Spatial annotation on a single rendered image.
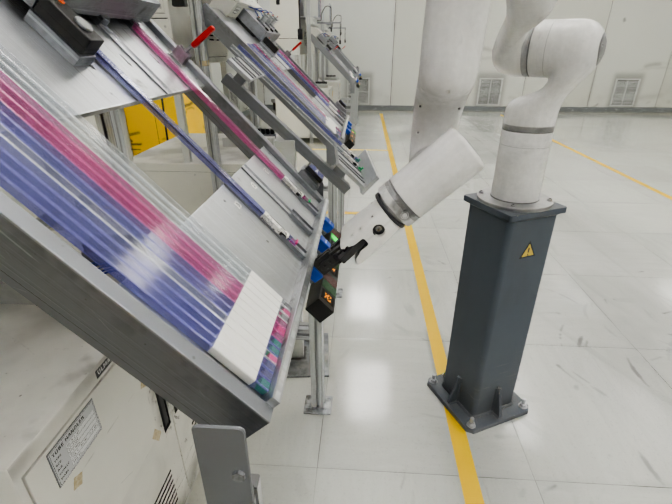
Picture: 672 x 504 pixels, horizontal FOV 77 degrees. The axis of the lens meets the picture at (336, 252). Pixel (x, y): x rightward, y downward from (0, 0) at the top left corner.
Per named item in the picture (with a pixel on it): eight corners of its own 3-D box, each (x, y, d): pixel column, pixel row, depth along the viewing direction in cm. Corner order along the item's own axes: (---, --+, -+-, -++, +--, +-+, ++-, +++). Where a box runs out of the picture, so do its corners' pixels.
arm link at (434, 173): (389, 173, 75) (389, 184, 66) (450, 122, 71) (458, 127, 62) (419, 208, 77) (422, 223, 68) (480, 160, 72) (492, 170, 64)
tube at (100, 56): (293, 245, 77) (297, 241, 77) (292, 248, 76) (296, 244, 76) (54, 14, 63) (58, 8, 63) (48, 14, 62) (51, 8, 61)
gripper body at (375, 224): (412, 232, 68) (360, 272, 72) (406, 211, 78) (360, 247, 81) (382, 200, 66) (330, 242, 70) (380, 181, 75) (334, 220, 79)
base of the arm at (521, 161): (515, 186, 123) (527, 121, 115) (569, 207, 108) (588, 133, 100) (462, 194, 117) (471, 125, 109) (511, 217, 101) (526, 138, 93)
